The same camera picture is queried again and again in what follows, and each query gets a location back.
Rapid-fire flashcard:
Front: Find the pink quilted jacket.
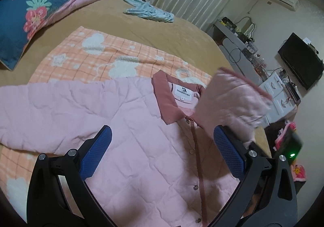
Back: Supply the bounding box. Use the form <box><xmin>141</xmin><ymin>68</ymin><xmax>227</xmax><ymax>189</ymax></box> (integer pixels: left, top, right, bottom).
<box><xmin>1</xmin><ymin>68</ymin><xmax>272</xmax><ymax>226</ymax></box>

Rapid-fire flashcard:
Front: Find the pink cartoon cloth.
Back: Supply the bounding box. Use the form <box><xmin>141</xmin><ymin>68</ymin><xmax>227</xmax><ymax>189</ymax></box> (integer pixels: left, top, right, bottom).
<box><xmin>274</xmin><ymin>122</ymin><xmax>306</xmax><ymax>182</ymax></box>

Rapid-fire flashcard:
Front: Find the white drawer cabinet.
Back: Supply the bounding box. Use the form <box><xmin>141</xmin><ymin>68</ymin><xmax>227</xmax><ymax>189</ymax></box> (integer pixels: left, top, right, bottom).
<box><xmin>259</xmin><ymin>73</ymin><xmax>301</xmax><ymax>128</ymax></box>

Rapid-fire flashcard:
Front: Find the black flat television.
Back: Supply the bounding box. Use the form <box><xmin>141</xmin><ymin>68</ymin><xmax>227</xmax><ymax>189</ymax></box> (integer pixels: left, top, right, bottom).
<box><xmin>278</xmin><ymin>32</ymin><xmax>323</xmax><ymax>90</ymax></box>

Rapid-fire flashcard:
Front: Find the grey cluttered desk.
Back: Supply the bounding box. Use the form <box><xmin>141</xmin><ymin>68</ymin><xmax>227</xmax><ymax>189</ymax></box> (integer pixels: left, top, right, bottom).
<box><xmin>213</xmin><ymin>21</ymin><xmax>263</xmax><ymax>85</ymax></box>

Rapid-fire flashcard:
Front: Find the orange plaid cloud blanket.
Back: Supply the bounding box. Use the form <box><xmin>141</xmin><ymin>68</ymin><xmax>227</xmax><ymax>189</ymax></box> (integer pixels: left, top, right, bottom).
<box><xmin>1</xmin><ymin>27</ymin><xmax>211</xmax><ymax>210</ymax></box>

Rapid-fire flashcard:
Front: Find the light blue garment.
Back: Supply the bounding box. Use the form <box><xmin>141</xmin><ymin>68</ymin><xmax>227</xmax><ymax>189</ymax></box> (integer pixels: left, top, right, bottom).
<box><xmin>123</xmin><ymin>0</ymin><xmax>175</xmax><ymax>23</ymax></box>

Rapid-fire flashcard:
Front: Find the navy floral duvet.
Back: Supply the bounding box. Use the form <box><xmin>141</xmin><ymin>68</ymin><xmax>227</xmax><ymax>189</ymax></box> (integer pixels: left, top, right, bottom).
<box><xmin>1</xmin><ymin>0</ymin><xmax>98</xmax><ymax>71</ymax></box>

